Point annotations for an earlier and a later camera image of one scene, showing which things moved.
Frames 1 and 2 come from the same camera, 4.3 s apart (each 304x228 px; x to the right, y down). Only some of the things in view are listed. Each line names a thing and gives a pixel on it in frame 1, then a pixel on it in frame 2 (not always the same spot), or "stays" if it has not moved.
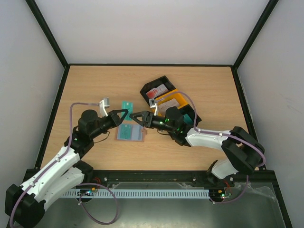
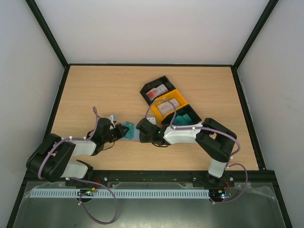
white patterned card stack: x=162 y=107 stays
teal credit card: x=128 y=105 -> x=130 y=134
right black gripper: x=147 y=119 -> x=141 y=128
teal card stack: x=187 y=119 stays
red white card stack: x=156 y=91 stays
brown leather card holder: x=128 y=130 stays
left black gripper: x=115 y=119 -> x=119 y=128
